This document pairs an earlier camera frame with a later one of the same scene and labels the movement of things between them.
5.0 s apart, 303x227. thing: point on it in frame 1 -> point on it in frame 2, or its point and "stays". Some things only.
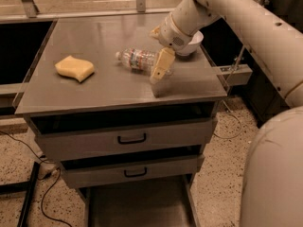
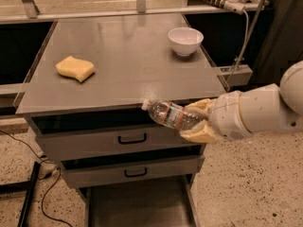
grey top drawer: [80, 134] stays
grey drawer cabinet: [129, 117] stays
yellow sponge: [74, 67] stays
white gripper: [170, 36] -> [226, 114]
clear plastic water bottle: [140, 60] -> [171, 114]
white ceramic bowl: [193, 45] stays
